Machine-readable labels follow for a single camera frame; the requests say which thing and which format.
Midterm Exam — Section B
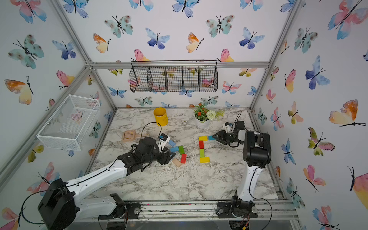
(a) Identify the yellow block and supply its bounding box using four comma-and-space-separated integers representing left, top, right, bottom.
200, 157, 210, 163
198, 136, 208, 141

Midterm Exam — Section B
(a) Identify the natural wood block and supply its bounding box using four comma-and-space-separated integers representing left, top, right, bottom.
172, 158, 182, 167

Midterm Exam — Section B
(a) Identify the lime green block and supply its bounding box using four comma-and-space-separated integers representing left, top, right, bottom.
199, 149, 205, 158

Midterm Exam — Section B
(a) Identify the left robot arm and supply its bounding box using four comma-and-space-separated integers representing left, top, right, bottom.
37, 137, 175, 230

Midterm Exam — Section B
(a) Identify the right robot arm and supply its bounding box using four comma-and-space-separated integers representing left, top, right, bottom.
211, 121, 271, 219

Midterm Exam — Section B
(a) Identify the pink plastic scoop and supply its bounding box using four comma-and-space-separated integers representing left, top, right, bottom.
121, 130, 140, 143

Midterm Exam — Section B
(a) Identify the light blue block middle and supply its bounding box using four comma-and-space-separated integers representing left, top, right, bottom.
170, 147, 179, 152

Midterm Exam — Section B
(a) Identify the potted flower plant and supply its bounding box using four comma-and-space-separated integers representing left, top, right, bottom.
194, 103, 225, 129

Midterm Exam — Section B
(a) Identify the dark green block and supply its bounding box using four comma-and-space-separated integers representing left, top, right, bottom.
178, 146, 185, 155

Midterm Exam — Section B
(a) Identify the yellow cup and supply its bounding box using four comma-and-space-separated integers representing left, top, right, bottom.
153, 107, 168, 127

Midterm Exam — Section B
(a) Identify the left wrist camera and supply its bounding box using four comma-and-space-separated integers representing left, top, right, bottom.
158, 133, 171, 151

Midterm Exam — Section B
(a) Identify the black wire wall basket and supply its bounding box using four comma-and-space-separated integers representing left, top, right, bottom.
128, 59, 218, 93

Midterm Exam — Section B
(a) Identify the white mesh wall basket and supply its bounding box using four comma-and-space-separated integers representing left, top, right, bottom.
36, 94, 101, 151

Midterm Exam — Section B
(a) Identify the aluminium front rail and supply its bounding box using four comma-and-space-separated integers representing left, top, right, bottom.
74, 198, 299, 221

